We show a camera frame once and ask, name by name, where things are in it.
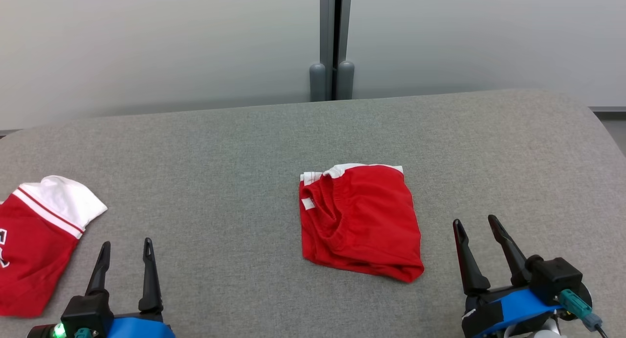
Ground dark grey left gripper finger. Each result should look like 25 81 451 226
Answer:
138 238 164 314
85 241 112 296

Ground red shorts with white trim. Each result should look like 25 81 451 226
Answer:
299 163 425 284

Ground teal plug right camera cable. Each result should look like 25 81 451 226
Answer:
559 289 610 338

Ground grey fabric covered table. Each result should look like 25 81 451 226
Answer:
0 89 626 338

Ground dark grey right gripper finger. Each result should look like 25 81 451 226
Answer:
452 219 492 295
487 215 532 287

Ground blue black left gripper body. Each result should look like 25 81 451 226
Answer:
105 310 176 338

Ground red white basketball jersey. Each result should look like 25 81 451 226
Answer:
0 175 109 318

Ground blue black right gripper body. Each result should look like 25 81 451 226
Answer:
461 284 564 338

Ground grey rounded post foot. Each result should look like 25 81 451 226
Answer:
309 63 327 103
335 60 355 101

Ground grey metal partition post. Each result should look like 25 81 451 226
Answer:
319 0 353 102

